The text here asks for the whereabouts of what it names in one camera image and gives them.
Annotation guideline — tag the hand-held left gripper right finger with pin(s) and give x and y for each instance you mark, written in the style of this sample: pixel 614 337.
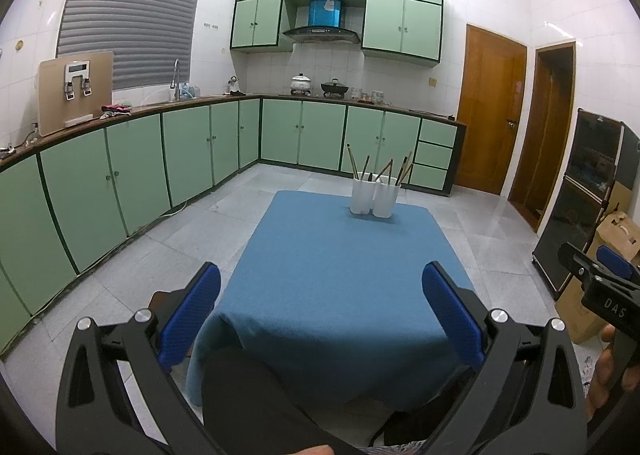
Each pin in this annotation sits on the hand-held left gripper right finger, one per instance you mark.
pixel 452 315

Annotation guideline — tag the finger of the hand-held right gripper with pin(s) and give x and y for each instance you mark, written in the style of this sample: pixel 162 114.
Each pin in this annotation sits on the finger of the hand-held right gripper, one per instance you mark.
pixel 615 262
pixel 580 262

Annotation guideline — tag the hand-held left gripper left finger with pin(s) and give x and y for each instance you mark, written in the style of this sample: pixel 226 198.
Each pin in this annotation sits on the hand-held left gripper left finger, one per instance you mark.
pixel 192 315

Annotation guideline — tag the white double utensil holder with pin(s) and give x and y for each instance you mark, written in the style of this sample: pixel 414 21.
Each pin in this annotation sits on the white double utensil holder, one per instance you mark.
pixel 375 197

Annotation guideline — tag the bunch of patterned chopsticks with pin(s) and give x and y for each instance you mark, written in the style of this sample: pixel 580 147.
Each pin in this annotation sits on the bunch of patterned chopsticks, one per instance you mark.
pixel 385 170

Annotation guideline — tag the person's right hand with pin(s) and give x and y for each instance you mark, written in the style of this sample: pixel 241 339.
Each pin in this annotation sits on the person's right hand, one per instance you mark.
pixel 600 375

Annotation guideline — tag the brown wooden stool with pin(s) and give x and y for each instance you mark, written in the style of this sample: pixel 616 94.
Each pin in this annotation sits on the brown wooden stool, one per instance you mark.
pixel 165 299

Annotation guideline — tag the brown cardboard box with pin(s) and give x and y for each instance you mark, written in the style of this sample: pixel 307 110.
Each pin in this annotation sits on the brown cardboard box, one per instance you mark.
pixel 575 305

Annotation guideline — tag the crumpled paper scraps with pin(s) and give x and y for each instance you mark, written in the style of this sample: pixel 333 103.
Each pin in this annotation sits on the crumpled paper scraps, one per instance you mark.
pixel 585 371

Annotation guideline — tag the black glass-front cabinet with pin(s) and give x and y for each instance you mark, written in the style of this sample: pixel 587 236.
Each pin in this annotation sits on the black glass-front cabinet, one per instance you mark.
pixel 580 185

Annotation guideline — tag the blue tablecloth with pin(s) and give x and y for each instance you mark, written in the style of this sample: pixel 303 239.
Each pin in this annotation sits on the blue tablecloth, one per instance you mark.
pixel 330 280

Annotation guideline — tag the green base cabinets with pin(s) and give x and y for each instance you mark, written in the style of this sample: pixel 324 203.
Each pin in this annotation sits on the green base cabinets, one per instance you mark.
pixel 100 185

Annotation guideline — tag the closed wooden door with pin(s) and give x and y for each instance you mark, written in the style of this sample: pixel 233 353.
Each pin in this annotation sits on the closed wooden door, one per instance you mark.
pixel 487 110

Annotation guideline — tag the red cloth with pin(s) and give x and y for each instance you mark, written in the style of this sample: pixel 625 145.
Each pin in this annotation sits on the red cloth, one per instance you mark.
pixel 116 109

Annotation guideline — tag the patterned ceramic mug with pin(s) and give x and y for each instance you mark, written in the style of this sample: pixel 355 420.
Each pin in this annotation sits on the patterned ceramic mug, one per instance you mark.
pixel 377 96

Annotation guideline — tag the steel kitchen faucet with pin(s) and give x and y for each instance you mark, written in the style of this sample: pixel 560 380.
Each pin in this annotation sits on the steel kitchen faucet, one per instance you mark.
pixel 176 80

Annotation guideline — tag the clear glass jar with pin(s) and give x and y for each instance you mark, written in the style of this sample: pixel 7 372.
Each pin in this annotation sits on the clear glass jar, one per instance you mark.
pixel 357 94

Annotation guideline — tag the white lidded pot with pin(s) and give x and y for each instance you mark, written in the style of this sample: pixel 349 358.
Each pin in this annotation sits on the white lidded pot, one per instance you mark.
pixel 301 84

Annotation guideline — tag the black lidded pot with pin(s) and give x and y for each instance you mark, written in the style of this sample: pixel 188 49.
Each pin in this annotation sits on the black lidded pot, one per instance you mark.
pixel 334 87

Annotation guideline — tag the beige water dispenser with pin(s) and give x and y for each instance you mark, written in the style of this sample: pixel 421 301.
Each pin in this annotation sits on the beige water dispenser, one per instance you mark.
pixel 55 95

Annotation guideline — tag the grey window blind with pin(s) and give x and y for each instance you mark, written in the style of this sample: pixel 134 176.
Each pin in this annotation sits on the grey window blind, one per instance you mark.
pixel 130 20

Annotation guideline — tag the black range hood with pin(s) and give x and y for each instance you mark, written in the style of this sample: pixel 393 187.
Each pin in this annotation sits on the black range hood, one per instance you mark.
pixel 322 20

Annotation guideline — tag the wooden door frame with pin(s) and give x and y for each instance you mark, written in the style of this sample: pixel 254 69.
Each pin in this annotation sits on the wooden door frame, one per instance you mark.
pixel 520 160

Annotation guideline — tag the green wall cabinets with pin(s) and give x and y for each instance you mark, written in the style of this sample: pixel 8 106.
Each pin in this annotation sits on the green wall cabinets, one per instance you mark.
pixel 400 20

